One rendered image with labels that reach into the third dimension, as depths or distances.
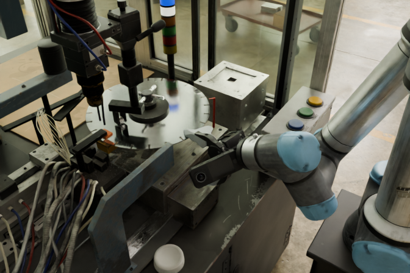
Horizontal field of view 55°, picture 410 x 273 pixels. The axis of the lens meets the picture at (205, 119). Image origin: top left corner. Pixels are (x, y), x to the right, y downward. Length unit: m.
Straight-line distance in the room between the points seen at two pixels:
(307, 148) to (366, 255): 0.22
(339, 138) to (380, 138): 1.85
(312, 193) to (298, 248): 1.18
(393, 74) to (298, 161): 0.22
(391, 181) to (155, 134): 0.54
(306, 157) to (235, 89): 0.56
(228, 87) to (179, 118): 0.28
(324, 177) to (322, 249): 0.26
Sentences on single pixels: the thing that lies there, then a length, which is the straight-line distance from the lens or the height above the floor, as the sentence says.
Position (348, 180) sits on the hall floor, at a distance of 2.33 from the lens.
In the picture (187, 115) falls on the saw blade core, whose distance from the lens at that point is 1.04.
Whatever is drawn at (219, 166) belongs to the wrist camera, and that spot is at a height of 0.97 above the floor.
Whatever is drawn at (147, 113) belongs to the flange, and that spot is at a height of 0.96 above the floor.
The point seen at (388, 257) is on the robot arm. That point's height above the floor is 0.95.
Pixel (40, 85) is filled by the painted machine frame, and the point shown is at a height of 1.04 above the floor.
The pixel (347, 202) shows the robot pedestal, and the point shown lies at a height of 0.75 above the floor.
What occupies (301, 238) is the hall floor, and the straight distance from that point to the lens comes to 1.99.
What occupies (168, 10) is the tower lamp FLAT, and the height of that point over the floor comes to 1.12.
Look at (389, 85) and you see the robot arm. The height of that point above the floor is 1.19.
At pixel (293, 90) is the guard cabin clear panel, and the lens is 1.36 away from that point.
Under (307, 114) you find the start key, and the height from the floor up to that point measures 0.91.
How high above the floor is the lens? 1.56
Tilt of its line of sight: 36 degrees down
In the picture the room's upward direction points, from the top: straight up
